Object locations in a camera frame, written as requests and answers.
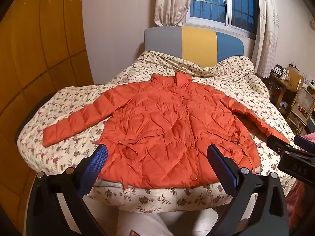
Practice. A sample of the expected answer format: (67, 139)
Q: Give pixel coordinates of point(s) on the barred window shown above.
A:
(221, 2)

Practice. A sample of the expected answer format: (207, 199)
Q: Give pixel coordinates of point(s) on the pink red cloth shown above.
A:
(301, 201)

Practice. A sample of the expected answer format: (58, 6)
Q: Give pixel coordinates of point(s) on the cluttered wooden desk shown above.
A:
(279, 83)

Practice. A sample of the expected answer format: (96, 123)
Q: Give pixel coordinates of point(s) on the short patterned curtain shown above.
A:
(172, 2)

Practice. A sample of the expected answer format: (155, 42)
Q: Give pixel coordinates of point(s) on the wooden chair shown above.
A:
(301, 98)

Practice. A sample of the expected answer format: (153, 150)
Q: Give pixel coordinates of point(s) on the long patterned curtain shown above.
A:
(267, 29)

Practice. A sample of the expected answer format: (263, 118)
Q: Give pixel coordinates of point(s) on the person's white trousers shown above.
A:
(172, 223)

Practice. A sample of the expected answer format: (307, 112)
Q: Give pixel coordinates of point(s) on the floral quilt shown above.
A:
(73, 103)

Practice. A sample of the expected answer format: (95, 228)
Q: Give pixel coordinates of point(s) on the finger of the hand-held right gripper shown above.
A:
(305, 143)
(276, 142)

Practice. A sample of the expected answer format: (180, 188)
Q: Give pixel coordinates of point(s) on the orange quilted jacket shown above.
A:
(160, 127)

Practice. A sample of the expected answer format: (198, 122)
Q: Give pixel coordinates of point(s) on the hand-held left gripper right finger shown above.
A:
(225, 168)

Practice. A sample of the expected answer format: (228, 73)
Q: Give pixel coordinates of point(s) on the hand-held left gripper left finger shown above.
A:
(98, 163)

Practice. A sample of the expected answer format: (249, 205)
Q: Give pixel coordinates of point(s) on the grey yellow blue headboard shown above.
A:
(196, 44)

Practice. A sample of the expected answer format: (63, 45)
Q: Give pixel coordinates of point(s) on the wooden wardrobe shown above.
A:
(37, 54)

